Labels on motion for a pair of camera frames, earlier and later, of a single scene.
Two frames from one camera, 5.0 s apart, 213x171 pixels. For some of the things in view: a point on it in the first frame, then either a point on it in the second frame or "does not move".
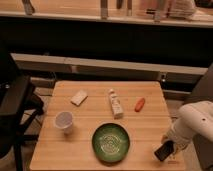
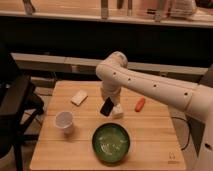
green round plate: x=111 y=142 does not move
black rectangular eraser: x=165 y=150 to x=107 y=107
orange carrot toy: x=139 y=105 does not move
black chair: x=20 y=106 does not move
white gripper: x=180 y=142 to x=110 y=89
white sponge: x=79 y=98 does not move
